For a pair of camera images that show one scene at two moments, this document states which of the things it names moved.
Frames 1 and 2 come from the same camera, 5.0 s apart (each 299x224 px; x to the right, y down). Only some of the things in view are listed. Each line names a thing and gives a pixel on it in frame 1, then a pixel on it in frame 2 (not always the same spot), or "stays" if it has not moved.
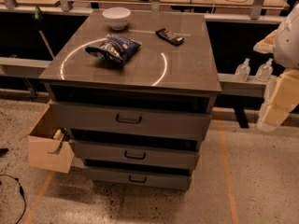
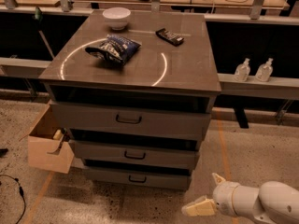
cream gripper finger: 282,97 to 200,207
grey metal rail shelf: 20,66 stays
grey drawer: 135,149 stays
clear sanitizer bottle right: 264,71 stays
